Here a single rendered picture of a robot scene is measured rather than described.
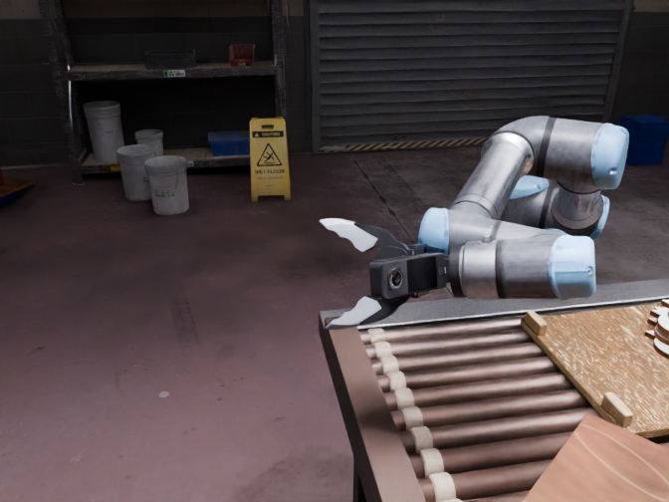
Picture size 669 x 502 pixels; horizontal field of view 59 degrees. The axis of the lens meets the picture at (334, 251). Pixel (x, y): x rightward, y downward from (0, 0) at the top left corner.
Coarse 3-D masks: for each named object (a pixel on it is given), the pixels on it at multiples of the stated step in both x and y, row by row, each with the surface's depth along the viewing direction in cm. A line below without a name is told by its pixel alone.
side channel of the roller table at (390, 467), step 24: (336, 336) 115; (336, 360) 109; (360, 360) 108; (336, 384) 111; (360, 384) 101; (360, 408) 96; (384, 408) 96; (360, 432) 91; (384, 432) 91; (360, 456) 92; (384, 456) 86; (360, 480) 93; (384, 480) 82; (408, 480) 82
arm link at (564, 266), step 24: (504, 240) 73; (528, 240) 71; (552, 240) 70; (576, 240) 69; (504, 264) 70; (528, 264) 69; (552, 264) 68; (576, 264) 67; (504, 288) 71; (528, 288) 70; (552, 288) 69; (576, 288) 68
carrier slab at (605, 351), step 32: (544, 320) 123; (576, 320) 123; (608, 320) 123; (640, 320) 123; (576, 352) 112; (608, 352) 112; (640, 352) 112; (576, 384) 105; (608, 384) 103; (640, 384) 103; (608, 416) 96; (640, 416) 96
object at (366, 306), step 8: (368, 296) 79; (360, 304) 79; (368, 304) 79; (376, 304) 78; (344, 312) 80; (352, 312) 80; (360, 312) 79; (368, 312) 79; (336, 320) 81; (344, 320) 80; (352, 320) 80; (360, 320) 79; (328, 328) 82; (336, 328) 82; (344, 328) 81
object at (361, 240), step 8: (328, 224) 81; (336, 224) 80; (344, 224) 80; (352, 224) 79; (336, 232) 80; (344, 232) 80; (352, 232) 79; (360, 232) 79; (352, 240) 79; (360, 240) 79; (368, 240) 78; (376, 240) 78; (360, 248) 79; (368, 248) 78
